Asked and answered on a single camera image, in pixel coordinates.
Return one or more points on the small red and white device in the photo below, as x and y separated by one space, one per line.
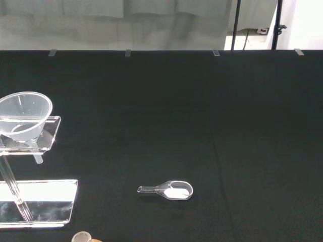
262 30

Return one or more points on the small round-bottom glass flask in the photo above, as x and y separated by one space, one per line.
81 237

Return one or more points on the clear cloth clip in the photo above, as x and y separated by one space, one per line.
299 51
52 53
128 53
216 52

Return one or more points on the clear acrylic funnel stand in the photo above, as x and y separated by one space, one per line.
48 199

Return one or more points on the black bench cloth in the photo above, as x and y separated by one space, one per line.
176 126

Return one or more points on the black tripod pole with clamp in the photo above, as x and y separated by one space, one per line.
276 25

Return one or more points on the clear glass weighing funnel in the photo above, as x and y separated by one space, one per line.
175 192

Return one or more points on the grey backdrop curtain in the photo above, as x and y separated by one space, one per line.
101 25

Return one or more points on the thin black tripod pole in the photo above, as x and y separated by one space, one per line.
235 25

